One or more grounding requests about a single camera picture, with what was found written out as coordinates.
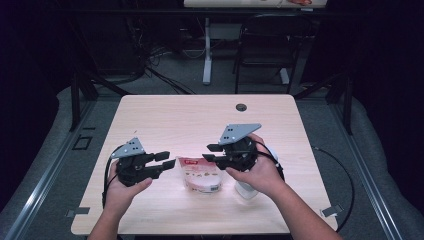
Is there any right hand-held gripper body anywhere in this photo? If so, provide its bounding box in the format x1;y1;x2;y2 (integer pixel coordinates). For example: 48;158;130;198
216;122;263;172

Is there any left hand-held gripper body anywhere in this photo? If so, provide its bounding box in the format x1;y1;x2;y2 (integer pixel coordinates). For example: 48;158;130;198
110;136;163;188

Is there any pink and white spouted pouch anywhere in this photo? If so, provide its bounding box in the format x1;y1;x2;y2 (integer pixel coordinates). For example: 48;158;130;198
176;156;224;194

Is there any person's left hand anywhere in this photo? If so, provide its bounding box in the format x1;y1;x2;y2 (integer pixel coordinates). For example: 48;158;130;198
103;160;154;216

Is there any person's right hand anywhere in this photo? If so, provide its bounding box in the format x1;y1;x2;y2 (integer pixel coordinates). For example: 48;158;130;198
225;133;285;198

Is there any grey tape strip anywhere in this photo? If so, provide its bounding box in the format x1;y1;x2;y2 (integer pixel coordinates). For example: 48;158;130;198
320;203;344;218
65;207;91;218

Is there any black metal stand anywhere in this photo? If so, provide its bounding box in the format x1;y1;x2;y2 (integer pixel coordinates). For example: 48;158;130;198
69;66;131;133
293;71;354;136

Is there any light table with white legs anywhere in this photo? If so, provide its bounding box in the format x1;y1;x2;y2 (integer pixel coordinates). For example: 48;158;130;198
183;0;330;86

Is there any black folding chair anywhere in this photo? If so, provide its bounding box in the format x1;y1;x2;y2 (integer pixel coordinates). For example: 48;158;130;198
232;13;316;95

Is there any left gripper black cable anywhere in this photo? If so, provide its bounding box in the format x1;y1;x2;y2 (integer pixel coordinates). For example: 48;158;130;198
101;144;125;208

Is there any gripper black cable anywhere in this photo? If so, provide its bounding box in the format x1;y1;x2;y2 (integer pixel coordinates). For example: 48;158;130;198
254;141;356;233
101;144;125;208

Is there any black floor socket frame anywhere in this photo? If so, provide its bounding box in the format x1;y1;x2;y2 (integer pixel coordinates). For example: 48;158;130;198
72;134;94;151

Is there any bundle of black floor cables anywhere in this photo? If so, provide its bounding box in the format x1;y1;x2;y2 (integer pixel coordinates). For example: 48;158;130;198
126;19;198;96

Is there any metal floor rail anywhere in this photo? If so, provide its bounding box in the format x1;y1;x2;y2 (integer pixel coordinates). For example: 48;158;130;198
0;99;98;240
329;99;404;240

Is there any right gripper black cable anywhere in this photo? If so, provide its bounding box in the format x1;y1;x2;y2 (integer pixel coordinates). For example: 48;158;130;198
254;141;356;233

